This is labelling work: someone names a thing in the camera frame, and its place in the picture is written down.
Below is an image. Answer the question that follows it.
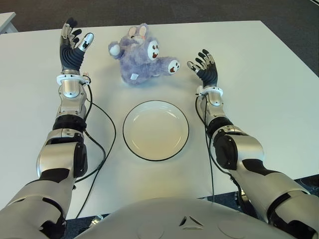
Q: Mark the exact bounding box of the table foot caster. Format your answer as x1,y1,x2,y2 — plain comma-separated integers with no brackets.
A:
91,214,104,226

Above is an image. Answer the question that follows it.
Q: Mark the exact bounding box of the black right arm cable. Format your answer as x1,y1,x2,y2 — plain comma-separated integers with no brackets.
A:
195,96,216,204

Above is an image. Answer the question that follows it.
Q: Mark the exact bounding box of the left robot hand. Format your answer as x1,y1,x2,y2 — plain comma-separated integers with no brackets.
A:
59,17,96,75

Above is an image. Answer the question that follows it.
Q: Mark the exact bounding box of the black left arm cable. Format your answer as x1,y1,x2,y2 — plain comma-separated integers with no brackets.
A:
73,81,117,220

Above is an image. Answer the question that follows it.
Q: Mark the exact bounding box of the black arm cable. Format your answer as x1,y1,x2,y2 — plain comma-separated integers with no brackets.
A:
73,81,117,220
195,96,216,204

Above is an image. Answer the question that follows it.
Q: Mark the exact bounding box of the dark sneaker shoe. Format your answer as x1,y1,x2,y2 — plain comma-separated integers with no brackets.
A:
296,177,319,194

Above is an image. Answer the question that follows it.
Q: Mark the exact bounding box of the grey side desk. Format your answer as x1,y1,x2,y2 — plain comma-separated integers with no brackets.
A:
0,11,19,35

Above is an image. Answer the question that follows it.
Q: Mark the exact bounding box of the silver robot torso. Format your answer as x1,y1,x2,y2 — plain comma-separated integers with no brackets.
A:
74,198,300,239

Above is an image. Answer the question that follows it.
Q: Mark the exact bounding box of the white plate black rim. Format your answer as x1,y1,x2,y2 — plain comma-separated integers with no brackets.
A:
122,100,192,162

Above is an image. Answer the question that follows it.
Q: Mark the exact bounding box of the purple plush bunny doll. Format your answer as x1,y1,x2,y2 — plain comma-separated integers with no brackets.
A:
108,23,181,87

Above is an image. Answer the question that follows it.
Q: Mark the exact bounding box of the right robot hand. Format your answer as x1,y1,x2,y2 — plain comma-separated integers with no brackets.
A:
186,48,220,89

